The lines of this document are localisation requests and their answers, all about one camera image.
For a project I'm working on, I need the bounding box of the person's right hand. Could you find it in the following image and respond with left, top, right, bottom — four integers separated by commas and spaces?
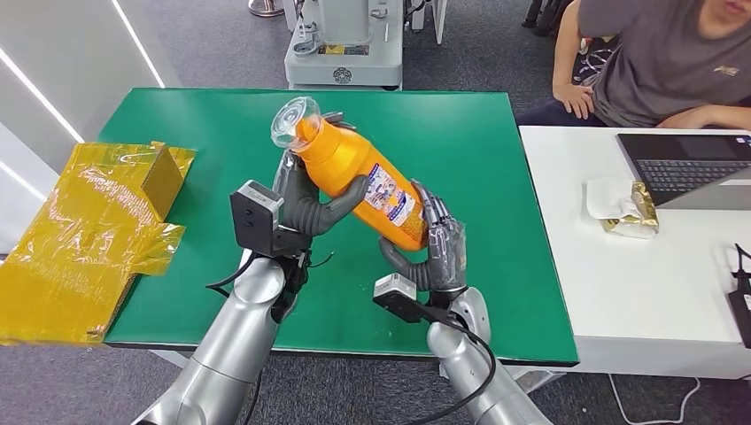
553, 83, 597, 121

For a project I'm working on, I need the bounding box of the person's left hand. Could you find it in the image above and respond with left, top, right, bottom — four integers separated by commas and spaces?
653, 108, 714, 131

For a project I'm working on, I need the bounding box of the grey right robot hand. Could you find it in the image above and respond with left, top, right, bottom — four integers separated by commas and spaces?
378, 178, 468, 295

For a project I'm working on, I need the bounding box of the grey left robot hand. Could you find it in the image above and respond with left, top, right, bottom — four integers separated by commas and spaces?
272, 111, 372, 239

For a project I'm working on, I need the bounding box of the orange plastic bottle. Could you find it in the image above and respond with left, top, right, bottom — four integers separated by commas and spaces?
270, 95, 430, 252

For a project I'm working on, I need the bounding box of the dark laptop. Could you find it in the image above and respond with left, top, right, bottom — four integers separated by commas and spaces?
616, 133, 751, 211

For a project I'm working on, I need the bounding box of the person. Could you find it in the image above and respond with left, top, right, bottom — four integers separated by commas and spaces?
515, 0, 751, 131

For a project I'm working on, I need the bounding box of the gold foil snack packet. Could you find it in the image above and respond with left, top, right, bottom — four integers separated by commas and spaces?
585, 177, 660, 240

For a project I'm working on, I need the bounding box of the green table mat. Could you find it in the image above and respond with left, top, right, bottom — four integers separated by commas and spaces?
97, 88, 580, 367

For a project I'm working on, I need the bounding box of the chrome stand base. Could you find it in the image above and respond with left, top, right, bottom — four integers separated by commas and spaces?
247, 0, 286, 19

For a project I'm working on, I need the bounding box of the yellow foil wrapped cardboard box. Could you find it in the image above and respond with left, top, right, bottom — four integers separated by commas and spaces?
0, 141, 197, 347

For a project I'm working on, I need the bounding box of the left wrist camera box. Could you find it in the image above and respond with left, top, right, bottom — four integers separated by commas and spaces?
229, 180, 284, 258

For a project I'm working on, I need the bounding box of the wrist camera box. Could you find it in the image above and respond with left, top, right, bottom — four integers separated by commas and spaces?
229, 180, 284, 258
373, 272, 420, 324

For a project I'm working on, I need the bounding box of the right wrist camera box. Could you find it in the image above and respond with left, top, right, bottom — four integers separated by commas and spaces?
373, 272, 420, 324

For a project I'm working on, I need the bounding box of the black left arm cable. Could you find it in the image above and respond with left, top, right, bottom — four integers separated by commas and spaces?
205, 251, 260, 298

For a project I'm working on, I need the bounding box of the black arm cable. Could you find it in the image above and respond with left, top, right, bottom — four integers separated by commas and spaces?
205, 251, 260, 298
405, 318, 499, 425

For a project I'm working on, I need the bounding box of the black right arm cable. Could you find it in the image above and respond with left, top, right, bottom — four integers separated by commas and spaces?
405, 318, 499, 425

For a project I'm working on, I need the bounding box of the white floor cable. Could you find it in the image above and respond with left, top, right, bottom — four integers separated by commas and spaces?
607, 374, 702, 425

